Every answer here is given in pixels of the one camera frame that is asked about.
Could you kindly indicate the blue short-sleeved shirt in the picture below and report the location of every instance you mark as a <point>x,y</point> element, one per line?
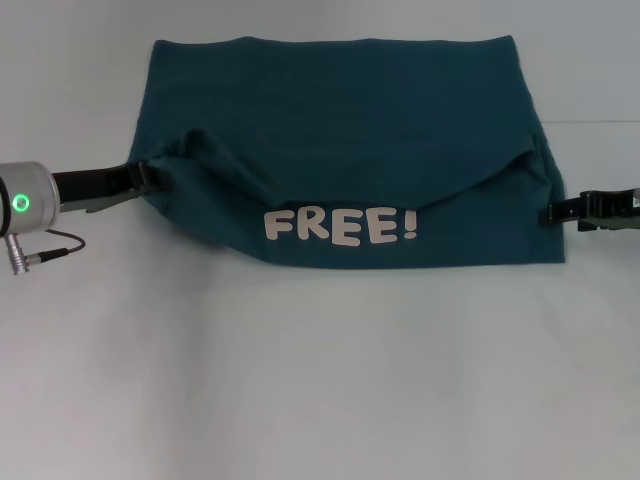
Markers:
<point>350,125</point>

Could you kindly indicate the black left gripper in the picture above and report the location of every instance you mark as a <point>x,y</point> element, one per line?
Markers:
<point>95,185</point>

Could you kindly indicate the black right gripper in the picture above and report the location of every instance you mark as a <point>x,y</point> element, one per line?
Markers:
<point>612,210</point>

